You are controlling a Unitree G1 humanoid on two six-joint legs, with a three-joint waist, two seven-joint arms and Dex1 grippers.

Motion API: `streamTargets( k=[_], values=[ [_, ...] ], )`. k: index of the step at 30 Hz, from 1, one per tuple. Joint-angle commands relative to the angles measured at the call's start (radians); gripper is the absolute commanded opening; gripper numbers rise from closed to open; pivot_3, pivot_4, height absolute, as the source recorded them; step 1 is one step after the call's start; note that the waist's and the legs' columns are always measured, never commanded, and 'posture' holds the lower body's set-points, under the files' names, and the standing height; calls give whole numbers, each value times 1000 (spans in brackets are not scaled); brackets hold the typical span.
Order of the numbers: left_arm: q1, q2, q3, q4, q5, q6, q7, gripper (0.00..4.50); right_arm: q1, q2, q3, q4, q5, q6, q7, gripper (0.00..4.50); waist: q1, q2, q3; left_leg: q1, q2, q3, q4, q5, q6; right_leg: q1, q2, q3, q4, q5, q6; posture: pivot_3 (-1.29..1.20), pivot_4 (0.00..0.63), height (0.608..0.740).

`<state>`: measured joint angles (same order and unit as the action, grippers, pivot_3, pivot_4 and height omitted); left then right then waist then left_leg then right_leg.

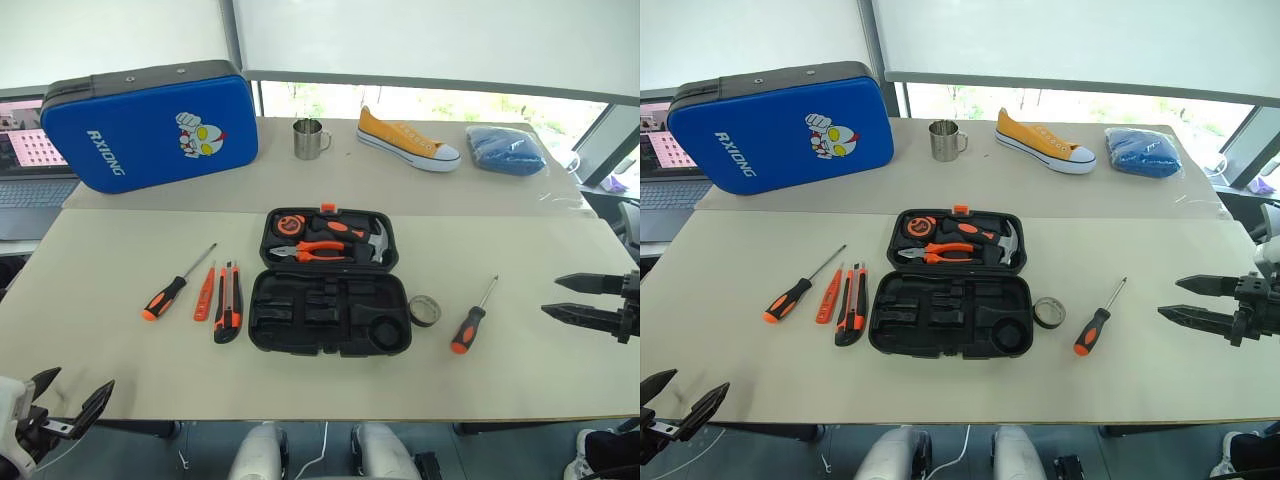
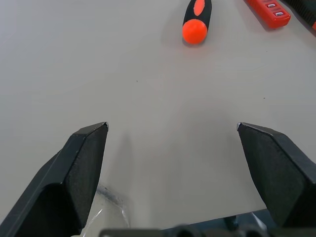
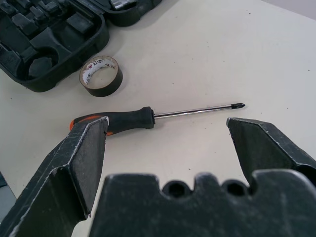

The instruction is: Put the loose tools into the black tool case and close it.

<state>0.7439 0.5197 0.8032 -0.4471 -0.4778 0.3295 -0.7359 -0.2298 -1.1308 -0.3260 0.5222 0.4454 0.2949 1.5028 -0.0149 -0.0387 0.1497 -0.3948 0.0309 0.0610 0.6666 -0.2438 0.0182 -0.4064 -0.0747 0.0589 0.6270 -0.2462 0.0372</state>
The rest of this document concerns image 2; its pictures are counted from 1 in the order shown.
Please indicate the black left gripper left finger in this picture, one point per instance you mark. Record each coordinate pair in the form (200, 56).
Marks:
(61, 185)

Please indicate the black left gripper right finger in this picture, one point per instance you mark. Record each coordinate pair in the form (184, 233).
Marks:
(279, 177)

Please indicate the orange black utility knife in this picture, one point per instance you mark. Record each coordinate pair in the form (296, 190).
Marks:
(269, 13)

